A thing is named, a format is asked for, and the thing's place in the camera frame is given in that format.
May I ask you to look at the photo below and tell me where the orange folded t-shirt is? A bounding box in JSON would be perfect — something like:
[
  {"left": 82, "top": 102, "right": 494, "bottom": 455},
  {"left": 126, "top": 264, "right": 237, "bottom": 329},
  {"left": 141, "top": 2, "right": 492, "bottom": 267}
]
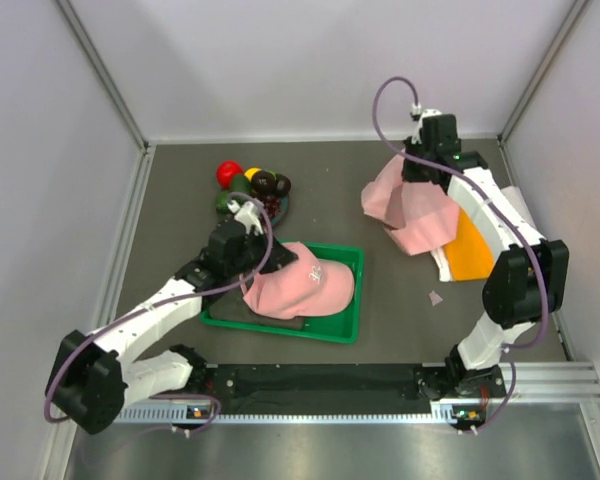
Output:
[{"left": 443, "top": 210, "right": 494, "bottom": 282}]

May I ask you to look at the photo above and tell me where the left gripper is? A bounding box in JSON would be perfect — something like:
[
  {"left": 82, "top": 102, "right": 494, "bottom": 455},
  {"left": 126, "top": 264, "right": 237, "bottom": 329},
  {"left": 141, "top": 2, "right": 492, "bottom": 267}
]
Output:
[{"left": 226, "top": 225, "right": 297, "bottom": 278}]

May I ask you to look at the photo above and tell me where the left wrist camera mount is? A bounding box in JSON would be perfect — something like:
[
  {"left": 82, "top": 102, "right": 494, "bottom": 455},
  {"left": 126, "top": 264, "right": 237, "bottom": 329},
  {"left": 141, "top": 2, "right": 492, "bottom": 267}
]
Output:
[{"left": 227, "top": 200, "right": 264, "bottom": 235}]

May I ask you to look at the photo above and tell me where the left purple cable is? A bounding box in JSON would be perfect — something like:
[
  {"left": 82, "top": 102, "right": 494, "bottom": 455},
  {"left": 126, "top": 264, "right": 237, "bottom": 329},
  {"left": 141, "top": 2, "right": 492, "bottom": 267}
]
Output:
[{"left": 43, "top": 195, "right": 275, "bottom": 436}]

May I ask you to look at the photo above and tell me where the dark fruit plate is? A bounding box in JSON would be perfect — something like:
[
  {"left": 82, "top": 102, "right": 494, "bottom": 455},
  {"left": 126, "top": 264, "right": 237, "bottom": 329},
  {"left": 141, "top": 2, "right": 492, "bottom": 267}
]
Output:
[{"left": 217, "top": 192, "right": 291, "bottom": 226}]

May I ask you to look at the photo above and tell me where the dark red grape bunch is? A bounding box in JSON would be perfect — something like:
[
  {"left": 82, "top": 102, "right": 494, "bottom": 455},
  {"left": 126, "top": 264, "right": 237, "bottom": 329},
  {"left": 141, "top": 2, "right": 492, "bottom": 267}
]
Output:
[{"left": 262, "top": 195, "right": 281, "bottom": 218}]

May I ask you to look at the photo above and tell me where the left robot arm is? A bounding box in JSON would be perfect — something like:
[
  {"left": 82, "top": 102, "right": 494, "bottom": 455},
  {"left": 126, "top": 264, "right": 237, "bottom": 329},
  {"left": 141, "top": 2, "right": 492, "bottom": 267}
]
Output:
[{"left": 43, "top": 220, "right": 298, "bottom": 435}]

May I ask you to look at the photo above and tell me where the pink plastic bag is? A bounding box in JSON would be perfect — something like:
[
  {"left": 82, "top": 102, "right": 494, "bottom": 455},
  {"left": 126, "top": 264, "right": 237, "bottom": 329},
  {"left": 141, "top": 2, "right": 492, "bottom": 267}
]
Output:
[{"left": 361, "top": 155, "right": 460, "bottom": 255}]

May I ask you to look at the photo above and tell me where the green plastic tray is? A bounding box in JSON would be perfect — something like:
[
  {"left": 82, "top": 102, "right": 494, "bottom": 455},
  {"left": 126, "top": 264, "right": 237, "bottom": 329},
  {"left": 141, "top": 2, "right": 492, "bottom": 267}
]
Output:
[{"left": 199, "top": 242, "right": 364, "bottom": 344}]

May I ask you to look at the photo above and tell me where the pink baseball cap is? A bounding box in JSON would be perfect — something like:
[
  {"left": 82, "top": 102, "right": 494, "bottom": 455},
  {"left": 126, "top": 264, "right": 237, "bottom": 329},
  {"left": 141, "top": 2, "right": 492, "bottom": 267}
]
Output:
[{"left": 241, "top": 242, "right": 355, "bottom": 320}]

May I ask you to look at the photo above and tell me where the red tomato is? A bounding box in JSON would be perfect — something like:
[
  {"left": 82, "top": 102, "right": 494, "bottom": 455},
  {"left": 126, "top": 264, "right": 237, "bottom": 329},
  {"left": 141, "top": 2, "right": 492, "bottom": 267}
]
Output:
[{"left": 216, "top": 161, "right": 243, "bottom": 189}]

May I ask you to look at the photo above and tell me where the dark kiwi fruit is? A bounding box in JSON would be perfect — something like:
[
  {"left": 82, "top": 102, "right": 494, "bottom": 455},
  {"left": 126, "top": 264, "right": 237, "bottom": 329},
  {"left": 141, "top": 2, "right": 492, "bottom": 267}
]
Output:
[{"left": 274, "top": 174, "right": 292, "bottom": 198}]

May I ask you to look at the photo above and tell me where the yellow lemon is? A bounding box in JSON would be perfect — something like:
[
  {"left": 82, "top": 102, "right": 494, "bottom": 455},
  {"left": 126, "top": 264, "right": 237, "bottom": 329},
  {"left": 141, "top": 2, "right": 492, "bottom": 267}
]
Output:
[{"left": 244, "top": 167, "right": 260, "bottom": 181}]

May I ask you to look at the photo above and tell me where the aluminium frame rail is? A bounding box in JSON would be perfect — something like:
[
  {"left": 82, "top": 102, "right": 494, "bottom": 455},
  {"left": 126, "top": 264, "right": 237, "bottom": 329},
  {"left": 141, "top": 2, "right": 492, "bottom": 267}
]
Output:
[{"left": 59, "top": 363, "right": 600, "bottom": 401}]

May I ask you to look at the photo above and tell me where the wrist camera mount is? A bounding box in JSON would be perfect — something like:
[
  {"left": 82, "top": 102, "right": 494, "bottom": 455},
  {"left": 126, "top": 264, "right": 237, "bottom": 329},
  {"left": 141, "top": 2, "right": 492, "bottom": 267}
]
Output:
[
  {"left": 407, "top": 104, "right": 442, "bottom": 144},
  {"left": 227, "top": 200, "right": 264, "bottom": 235}
]

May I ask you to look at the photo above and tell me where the grey slotted cable duct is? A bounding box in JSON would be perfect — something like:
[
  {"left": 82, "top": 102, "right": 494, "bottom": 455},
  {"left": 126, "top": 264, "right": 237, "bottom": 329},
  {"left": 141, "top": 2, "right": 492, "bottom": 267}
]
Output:
[{"left": 114, "top": 403, "right": 486, "bottom": 425}]

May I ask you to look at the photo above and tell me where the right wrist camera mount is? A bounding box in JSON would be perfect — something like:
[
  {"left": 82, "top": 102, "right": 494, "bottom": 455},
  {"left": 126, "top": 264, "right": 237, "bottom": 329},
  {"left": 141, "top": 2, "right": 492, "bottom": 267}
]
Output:
[{"left": 407, "top": 104, "right": 442, "bottom": 144}]

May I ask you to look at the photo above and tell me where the dark brown fruit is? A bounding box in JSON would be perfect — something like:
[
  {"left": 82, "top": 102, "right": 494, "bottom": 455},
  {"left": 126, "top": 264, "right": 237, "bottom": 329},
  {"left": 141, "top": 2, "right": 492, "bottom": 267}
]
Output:
[{"left": 250, "top": 170, "right": 277, "bottom": 195}]

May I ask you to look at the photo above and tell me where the white folded cloth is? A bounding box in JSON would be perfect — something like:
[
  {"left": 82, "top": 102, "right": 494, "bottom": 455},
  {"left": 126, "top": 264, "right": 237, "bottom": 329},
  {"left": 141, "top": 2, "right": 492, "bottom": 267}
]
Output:
[{"left": 429, "top": 185, "right": 539, "bottom": 284}]

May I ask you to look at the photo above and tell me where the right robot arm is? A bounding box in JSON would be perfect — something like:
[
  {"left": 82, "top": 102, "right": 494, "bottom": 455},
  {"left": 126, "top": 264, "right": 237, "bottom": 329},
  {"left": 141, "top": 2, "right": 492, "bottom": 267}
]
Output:
[{"left": 402, "top": 110, "right": 569, "bottom": 400}]

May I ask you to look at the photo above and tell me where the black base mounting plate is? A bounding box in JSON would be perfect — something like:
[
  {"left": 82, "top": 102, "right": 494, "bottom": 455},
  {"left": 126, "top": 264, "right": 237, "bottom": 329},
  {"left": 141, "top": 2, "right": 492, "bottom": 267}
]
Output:
[{"left": 182, "top": 363, "right": 455, "bottom": 399}]

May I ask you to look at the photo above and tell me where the dark olive folded cloth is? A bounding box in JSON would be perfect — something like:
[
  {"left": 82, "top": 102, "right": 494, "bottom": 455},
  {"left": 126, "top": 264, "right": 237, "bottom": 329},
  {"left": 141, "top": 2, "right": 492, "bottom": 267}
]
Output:
[{"left": 208, "top": 292, "right": 305, "bottom": 331}]

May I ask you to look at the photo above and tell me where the green avocado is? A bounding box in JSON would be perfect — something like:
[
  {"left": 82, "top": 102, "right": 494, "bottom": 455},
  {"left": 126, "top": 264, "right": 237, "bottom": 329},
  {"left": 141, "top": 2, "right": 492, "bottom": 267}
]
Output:
[{"left": 229, "top": 174, "right": 252, "bottom": 195}]

